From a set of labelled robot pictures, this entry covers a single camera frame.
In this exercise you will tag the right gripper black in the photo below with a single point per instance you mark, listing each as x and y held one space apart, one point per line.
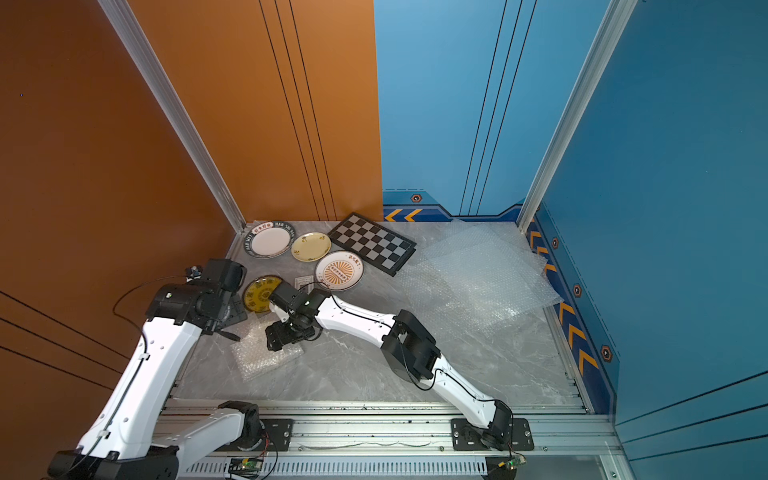
276 335

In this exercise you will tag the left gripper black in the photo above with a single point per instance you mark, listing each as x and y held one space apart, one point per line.
240 309

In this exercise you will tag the yellow black patterned plate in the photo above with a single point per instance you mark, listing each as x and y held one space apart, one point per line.
256 295

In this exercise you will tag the cream yellow dinner plate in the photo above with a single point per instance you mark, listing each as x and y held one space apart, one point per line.
311 247

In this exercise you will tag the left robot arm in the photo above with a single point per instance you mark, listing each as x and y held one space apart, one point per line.
119 444

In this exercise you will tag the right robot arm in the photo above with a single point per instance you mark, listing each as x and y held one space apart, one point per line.
408 347

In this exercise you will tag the small square marker tile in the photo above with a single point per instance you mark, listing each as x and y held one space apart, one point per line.
303 281

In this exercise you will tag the black white checkerboard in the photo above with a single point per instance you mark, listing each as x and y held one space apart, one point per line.
376 245

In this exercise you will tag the left circuit board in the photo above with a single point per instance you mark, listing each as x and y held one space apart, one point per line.
245 468

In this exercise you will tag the circuit board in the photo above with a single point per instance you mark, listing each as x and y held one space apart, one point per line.
504 468
245 468

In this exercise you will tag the right circuit board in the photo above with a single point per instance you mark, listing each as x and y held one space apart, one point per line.
504 468

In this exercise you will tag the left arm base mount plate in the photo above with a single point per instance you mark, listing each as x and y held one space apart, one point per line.
274 434

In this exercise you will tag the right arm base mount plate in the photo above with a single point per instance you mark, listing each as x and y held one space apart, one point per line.
466 437

